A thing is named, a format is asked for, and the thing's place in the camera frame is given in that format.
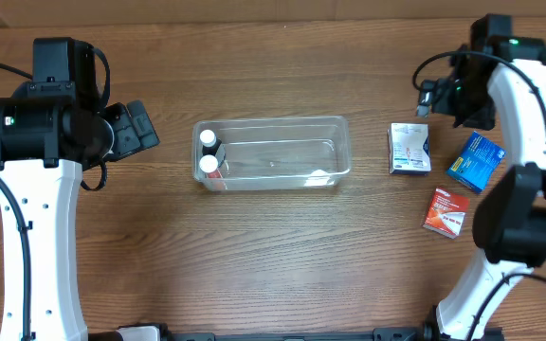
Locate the clear plastic container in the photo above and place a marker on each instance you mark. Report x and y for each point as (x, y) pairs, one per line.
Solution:
(278, 153)

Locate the orange tablet tube white cap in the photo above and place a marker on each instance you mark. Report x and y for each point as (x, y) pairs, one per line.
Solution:
(209, 165)

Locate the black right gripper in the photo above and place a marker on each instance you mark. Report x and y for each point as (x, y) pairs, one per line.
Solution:
(468, 112)

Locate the red medicine box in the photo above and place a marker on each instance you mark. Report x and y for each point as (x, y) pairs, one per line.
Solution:
(446, 213)

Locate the blue cough drops box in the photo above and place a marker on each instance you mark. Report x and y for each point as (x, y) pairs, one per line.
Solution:
(477, 162)

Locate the white bandage box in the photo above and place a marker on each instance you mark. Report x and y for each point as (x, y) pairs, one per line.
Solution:
(409, 149)

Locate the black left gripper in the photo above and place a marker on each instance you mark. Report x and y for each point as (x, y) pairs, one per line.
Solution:
(128, 131)

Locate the brown syrup bottle white cap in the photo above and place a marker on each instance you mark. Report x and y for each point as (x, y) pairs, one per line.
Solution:
(212, 145)

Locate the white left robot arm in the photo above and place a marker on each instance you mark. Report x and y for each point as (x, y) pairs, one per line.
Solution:
(50, 133)

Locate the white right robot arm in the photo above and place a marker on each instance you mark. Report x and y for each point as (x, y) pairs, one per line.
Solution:
(505, 75)

